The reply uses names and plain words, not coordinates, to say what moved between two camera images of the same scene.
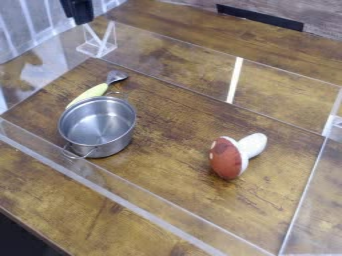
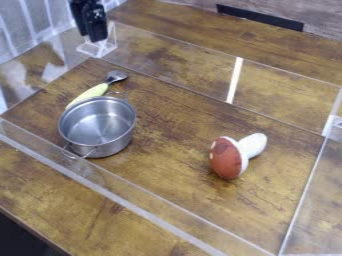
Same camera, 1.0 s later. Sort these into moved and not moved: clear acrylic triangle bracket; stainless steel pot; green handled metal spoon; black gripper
Moved: black gripper
Not moved: clear acrylic triangle bracket; green handled metal spoon; stainless steel pot
